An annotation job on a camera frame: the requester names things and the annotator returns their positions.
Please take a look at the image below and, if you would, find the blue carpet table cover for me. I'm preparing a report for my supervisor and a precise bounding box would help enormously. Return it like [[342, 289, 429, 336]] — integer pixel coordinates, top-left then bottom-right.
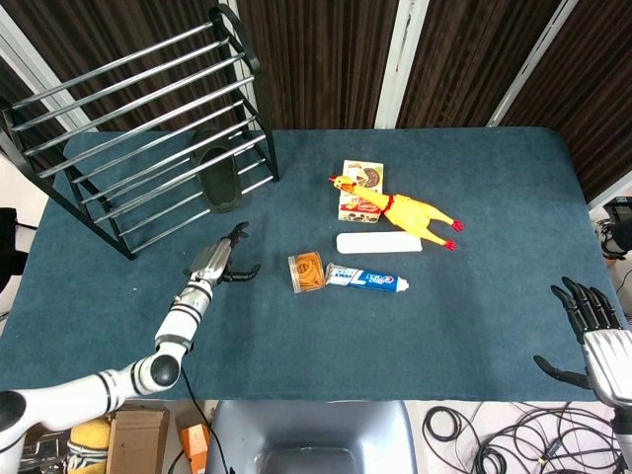
[[0, 126, 632, 402]]

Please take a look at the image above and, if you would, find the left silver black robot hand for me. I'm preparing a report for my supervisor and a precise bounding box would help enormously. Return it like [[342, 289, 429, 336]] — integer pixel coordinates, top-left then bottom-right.
[[182, 221, 262, 286]]

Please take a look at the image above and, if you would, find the cookie snack box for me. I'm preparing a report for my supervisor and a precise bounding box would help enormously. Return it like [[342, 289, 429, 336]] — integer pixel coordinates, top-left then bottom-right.
[[337, 158, 386, 223]]

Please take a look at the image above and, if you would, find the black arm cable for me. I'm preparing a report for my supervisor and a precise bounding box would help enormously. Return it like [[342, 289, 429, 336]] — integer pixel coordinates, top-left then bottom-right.
[[166, 367, 234, 474]]

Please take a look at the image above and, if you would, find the dark green rubber slipper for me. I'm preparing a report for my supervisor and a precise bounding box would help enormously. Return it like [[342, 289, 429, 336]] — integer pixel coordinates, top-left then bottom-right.
[[193, 128, 243, 213]]

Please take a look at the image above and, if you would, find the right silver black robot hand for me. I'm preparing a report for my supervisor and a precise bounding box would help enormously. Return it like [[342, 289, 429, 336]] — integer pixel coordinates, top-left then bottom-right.
[[532, 276, 632, 409]]

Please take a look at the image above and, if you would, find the white partition post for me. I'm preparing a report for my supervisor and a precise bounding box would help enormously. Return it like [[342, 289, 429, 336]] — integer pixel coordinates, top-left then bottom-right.
[[374, 0, 431, 129], [230, 29, 258, 130], [486, 0, 579, 127], [0, 9, 95, 132]]

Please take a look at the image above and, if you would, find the black coiled cable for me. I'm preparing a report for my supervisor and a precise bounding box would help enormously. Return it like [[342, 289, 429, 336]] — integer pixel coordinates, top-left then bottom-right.
[[423, 405, 470, 443]]

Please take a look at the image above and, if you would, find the yellow rubber chicken toy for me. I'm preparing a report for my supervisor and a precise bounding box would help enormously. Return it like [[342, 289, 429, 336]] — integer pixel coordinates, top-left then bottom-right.
[[329, 173, 465, 252]]

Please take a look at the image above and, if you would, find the white oblong plastic case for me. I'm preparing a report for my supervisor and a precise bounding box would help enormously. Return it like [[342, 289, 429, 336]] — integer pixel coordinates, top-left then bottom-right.
[[336, 231, 424, 256]]

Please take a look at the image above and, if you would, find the black metal shoe rack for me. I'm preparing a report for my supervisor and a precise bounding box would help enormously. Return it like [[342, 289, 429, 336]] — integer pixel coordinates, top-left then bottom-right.
[[0, 3, 281, 262]]

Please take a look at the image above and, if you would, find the brown cardboard box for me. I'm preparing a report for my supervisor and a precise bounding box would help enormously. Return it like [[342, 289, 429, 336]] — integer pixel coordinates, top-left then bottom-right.
[[106, 408, 172, 474]]

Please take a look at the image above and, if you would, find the yellow round object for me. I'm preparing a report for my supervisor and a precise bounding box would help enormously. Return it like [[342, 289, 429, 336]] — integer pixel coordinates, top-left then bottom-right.
[[66, 418, 113, 474]]

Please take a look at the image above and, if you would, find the blue white toothpaste tube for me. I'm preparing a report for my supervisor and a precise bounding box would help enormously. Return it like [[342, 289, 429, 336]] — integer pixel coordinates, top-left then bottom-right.
[[324, 263, 411, 293]]

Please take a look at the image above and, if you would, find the black device on floor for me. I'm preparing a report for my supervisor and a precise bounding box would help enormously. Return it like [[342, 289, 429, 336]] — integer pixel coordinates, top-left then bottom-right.
[[594, 196, 632, 261]]

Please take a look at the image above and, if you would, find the black cable tangle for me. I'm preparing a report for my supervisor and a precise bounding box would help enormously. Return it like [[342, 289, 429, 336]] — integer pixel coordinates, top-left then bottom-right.
[[468, 402, 623, 474]]

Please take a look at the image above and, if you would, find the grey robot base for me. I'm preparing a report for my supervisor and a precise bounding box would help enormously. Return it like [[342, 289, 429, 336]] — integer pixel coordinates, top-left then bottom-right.
[[204, 399, 419, 474]]

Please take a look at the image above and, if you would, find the orange block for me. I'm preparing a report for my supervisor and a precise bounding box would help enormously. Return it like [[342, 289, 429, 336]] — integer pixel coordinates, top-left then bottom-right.
[[180, 423, 211, 473]]

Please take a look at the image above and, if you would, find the black chair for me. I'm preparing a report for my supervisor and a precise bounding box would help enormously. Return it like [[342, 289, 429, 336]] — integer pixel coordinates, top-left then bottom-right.
[[0, 206, 36, 292]]

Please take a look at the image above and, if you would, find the clear jar of rubber bands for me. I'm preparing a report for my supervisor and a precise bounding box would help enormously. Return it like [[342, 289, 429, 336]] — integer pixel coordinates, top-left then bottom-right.
[[287, 251, 328, 295]]

